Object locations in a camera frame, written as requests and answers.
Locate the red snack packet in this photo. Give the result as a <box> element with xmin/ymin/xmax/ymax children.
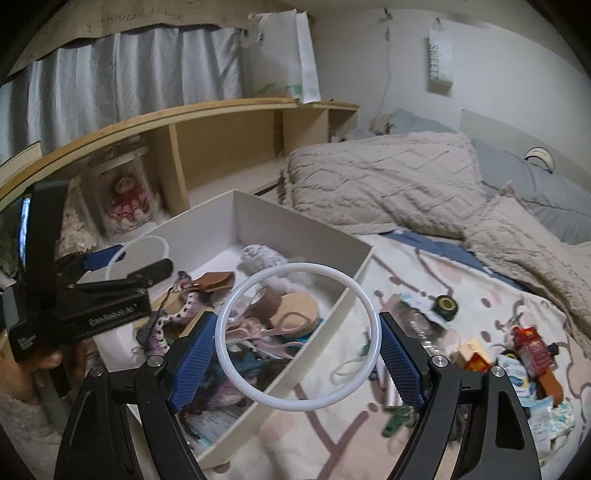
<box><xmin>510</xmin><ymin>325</ymin><xmax>552</xmax><ymax>381</ymax></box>

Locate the printed bedsheet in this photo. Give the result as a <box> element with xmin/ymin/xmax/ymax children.
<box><xmin>217</xmin><ymin>231</ymin><xmax>587</xmax><ymax>480</ymax></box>

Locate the grey pillow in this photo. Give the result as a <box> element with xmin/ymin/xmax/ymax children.
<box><xmin>462</xmin><ymin>138</ymin><xmax>591</xmax><ymax>245</ymax></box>

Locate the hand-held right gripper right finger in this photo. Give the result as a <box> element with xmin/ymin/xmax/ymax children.
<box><xmin>379</xmin><ymin>312</ymin><xmax>542</xmax><ymax>480</ymax></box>

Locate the large white plastic ring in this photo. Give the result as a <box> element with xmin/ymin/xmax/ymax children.
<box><xmin>216</xmin><ymin>263</ymin><xmax>382</xmax><ymax>411</ymax></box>

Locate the white knitted pouch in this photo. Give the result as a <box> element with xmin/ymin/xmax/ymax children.
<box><xmin>240</xmin><ymin>244</ymin><xmax>301</xmax><ymax>282</ymax></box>

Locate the small white plastic ring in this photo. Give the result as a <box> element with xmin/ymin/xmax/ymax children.
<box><xmin>105</xmin><ymin>235</ymin><xmax>171</xmax><ymax>282</ymax></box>

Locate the beige textured blanket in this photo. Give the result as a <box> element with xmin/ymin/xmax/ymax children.
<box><xmin>281</xmin><ymin>131</ymin><xmax>591</xmax><ymax>333</ymax></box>

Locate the red cardboard box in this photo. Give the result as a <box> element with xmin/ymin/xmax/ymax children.
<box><xmin>455</xmin><ymin>339</ymin><xmax>495</xmax><ymax>372</ymax></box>

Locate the blue white packet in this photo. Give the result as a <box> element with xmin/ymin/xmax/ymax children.
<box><xmin>501</xmin><ymin>353</ymin><xmax>575</xmax><ymax>455</ymax></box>

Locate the brown leather tag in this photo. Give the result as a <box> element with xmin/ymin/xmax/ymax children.
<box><xmin>191</xmin><ymin>271</ymin><xmax>234</xmax><ymax>294</ymax></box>

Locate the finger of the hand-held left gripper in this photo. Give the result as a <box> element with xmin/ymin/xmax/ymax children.
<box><xmin>55</xmin><ymin>249</ymin><xmax>123</xmax><ymax>284</ymax></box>
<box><xmin>74</xmin><ymin>258</ymin><xmax>174</xmax><ymax>292</ymax></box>

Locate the green clothespin with string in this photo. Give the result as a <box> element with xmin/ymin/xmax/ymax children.
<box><xmin>330</xmin><ymin>355</ymin><xmax>370</xmax><ymax>384</ymax></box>

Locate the brown leather strap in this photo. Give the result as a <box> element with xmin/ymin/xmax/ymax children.
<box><xmin>536</xmin><ymin>369</ymin><xmax>564</xmax><ymax>404</ymax></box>

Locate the spotted fabric toy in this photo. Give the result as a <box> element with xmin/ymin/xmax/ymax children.
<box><xmin>136</xmin><ymin>272</ymin><xmax>208</xmax><ymax>356</ymax></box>

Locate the hanging paper bag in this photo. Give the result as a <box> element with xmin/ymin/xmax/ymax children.
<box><xmin>427</xmin><ymin>25</ymin><xmax>455</xmax><ymax>95</ymax></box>

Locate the doll in red dress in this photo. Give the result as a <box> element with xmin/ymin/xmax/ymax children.
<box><xmin>107</xmin><ymin>173</ymin><xmax>153</xmax><ymax>234</ymax></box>

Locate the clear plastic bag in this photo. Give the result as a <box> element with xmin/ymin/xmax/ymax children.
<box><xmin>379</xmin><ymin>293</ymin><xmax>444</xmax><ymax>342</ymax></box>

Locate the white round object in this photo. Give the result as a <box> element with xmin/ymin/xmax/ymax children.
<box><xmin>524</xmin><ymin>148</ymin><xmax>557</xmax><ymax>171</ymax></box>

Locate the green clothes peg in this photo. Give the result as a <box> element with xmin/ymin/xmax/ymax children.
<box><xmin>381</xmin><ymin>406</ymin><xmax>419</xmax><ymax>437</ymax></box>

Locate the white cardboard box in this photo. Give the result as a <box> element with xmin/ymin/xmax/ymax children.
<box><xmin>92</xmin><ymin>189</ymin><xmax>375</xmax><ymax>469</ymax></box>

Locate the person's left hand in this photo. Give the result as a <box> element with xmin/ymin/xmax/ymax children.
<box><xmin>18</xmin><ymin>346</ymin><xmax>90</xmax><ymax>395</ymax></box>

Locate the grey curtain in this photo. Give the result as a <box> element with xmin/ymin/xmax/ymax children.
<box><xmin>0</xmin><ymin>25</ymin><xmax>245</xmax><ymax>162</ymax></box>

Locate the white paper bag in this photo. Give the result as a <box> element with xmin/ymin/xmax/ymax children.
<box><xmin>240</xmin><ymin>9</ymin><xmax>321</xmax><ymax>104</ymax></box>

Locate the book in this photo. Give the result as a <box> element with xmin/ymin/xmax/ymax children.
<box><xmin>0</xmin><ymin>141</ymin><xmax>44</xmax><ymax>185</ymax></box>

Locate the wooden shelf unit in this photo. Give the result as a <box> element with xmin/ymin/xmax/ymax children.
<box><xmin>0</xmin><ymin>97</ymin><xmax>361</xmax><ymax>217</ymax></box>

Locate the plush toy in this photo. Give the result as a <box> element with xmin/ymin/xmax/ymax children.
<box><xmin>369</xmin><ymin>113</ymin><xmax>398</xmax><ymax>134</ymax></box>

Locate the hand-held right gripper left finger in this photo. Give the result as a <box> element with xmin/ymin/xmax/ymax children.
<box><xmin>54</xmin><ymin>310</ymin><xmax>222</xmax><ymax>480</ymax></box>

